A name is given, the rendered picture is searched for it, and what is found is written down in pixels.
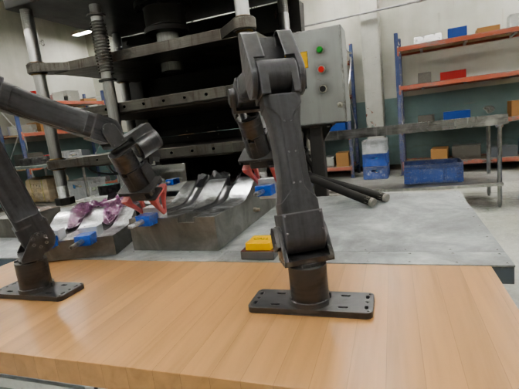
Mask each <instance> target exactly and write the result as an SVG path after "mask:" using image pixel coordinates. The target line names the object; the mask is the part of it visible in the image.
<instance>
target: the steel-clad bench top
mask: <svg viewBox="0 0 519 389"><path fill-rule="evenodd" d="M389 195H390V199H389V201H388V202H383V201H379V200H377V202H376V205H375V206H374V207H370V206H368V205H365V204H363V203H361V202H359V201H356V200H353V199H351V198H348V197H345V196H343V195H338V196H320V197H317V199H318V203H319V208H322V212H323V216H324V220H325V222H326V225H327V230H328V232H329V236H330V239H331V244H332V247H333V250H334V257H335V259H332V260H327V261H326V262H327V264H374V265H424V266H491V267H515V264H514V263H513V262H512V260H511V259H510V257H509V256H508V255H507V253H506V252H505V251H504V250H503V249H502V247H501V246H500V244H499V243H498V242H497V240H496V239H495V238H494V237H493V235H492V234H491V233H490V231H489V230H488V228H487V227H486V225H485V224H484V223H483V222H482V221H481V220H480V218H479V217H478V215H477V214H476V212H475V211H474V210H473V209H472V208H471V206H470V205H469V203H468V202H467V201H466V199H465V198H464V197H463V196H462V195H461V193H460V192H459V191H424V192H407V193H389ZM275 215H277V213H276V206H275V207H273V208H272V209H271V210H269V211H268V212H267V213H266V214H265V215H264V216H262V217H261V218H259V219H258V220H257V221H256V222H254V223H253V224H252V225H251V226H249V227H248V228H247V229H246V230H245V231H243V232H242V233H241V234H239V235H238V236H236V237H235V238H234V239H233V240H232V241H231V242H229V243H228V244H227V245H225V246H224V247H223V248H222V249H220V250H219V251H172V250H134V246H133V242H131V243H130V244H129V245H128V246H126V247H125V248H124V249H123V250H121V251H120V252H119V253H118V254H116V255H105V256H97V257H89V258H81V259H77V260H127V261H176V262H275V263H281V262H280V261H279V256H277V257H276V258H275V259H274V260H257V259H241V253H240V252H241V251H242V250H243V249H244V248H245V247H246V242H248V241H249V240H250V239H251V238H252V237H253V236H254V235H270V229H272V228H274V227H276V225H275V220H274V216H275ZM19 246H20V242H19V240H18V239H17V238H0V259H19V258H18V256H17V251H18V249H19Z"/></svg>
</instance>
